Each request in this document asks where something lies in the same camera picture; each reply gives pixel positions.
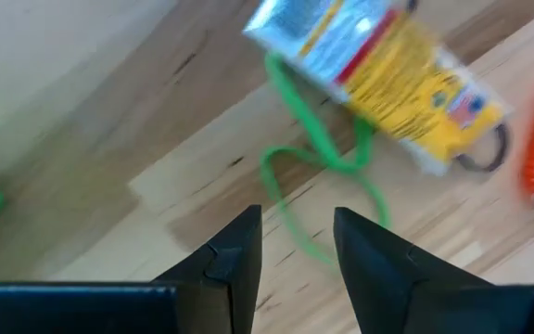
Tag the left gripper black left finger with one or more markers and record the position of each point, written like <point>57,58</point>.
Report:
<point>225,287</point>

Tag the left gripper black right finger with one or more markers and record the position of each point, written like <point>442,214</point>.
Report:
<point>387,287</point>

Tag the green rubber band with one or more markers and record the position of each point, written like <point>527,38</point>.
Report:
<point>297,99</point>

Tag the dark rubber band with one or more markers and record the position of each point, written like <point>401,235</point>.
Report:
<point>504,144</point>

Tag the yellow silver pencil pack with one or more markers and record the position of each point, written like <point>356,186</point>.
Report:
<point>387,69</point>

